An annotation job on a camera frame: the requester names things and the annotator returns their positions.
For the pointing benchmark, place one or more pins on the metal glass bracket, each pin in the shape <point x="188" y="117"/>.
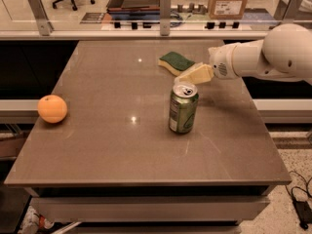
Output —
<point x="286" y="12"/>
<point x="165" y="16"/>
<point x="43" y="23"/>

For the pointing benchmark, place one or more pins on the right metal glass bracket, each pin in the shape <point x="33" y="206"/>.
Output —
<point x="286" y="12"/>

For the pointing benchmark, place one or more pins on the cardboard box with label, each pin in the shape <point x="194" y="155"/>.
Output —
<point x="226" y="9"/>

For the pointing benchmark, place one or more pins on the white plastic bag under table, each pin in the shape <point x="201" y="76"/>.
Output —
<point x="33" y="222"/>

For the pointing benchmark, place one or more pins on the middle metal glass bracket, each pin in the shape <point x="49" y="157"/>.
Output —
<point x="165" y="16"/>

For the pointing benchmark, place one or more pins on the green soda can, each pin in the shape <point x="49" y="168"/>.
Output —
<point x="183" y="106"/>

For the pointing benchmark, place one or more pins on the orange fruit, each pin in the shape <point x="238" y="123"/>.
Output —
<point x="52" y="109"/>

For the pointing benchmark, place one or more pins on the green and yellow sponge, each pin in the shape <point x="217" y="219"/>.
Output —
<point x="175" y="62"/>

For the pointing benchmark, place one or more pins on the left metal glass bracket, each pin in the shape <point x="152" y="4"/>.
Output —
<point x="43" y="23"/>

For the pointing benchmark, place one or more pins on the black power adapter with cable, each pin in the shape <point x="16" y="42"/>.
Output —
<point x="300" y="193"/>

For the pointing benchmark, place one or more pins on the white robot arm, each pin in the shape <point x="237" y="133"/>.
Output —
<point x="285" y="54"/>

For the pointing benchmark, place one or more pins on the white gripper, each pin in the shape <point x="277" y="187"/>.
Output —
<point x="220" y="62"/>

